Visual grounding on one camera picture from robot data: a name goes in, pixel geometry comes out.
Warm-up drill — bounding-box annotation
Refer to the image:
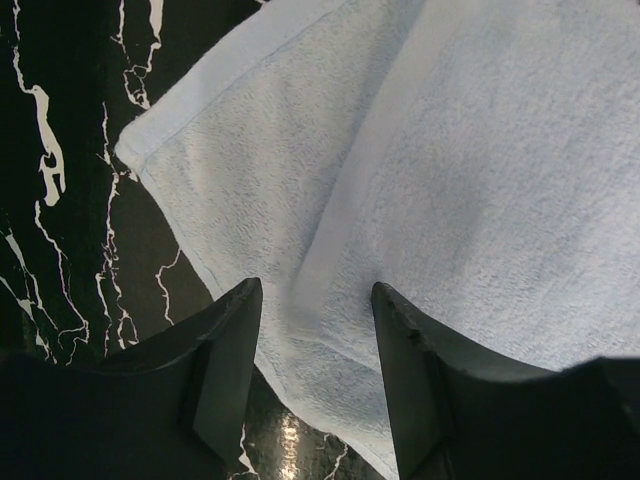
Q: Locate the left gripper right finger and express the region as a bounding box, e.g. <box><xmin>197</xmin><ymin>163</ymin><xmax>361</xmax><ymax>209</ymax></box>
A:
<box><xmin>371</xmin><ymin>282</ymin><xmax>639</xmax><ymax>479</ymax></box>

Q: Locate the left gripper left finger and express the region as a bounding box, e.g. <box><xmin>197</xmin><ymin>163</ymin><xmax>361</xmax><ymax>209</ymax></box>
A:
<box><xmin>1</xmin><ymin>278</ymin><xmax>263</xmax><ymax>479</ymax></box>

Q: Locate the light blue towel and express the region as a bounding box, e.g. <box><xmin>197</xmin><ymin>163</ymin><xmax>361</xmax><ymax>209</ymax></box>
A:
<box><xmin>115</xmin><ymin>1</ymin><xmax>639</xmax><ymax>479</ymax></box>

